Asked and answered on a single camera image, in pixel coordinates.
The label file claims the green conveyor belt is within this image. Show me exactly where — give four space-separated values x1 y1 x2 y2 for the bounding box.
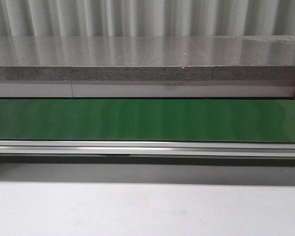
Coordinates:
0 98 295 143

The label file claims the grey stone countertop slab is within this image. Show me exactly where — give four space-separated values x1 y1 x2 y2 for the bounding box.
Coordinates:
0 35 295 82

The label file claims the grey pleated curtain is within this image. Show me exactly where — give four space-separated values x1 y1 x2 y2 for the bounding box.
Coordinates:
0 0 295 36

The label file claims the aluminium conveyor side rail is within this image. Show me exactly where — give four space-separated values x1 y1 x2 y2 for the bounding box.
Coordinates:
0 140 295 159

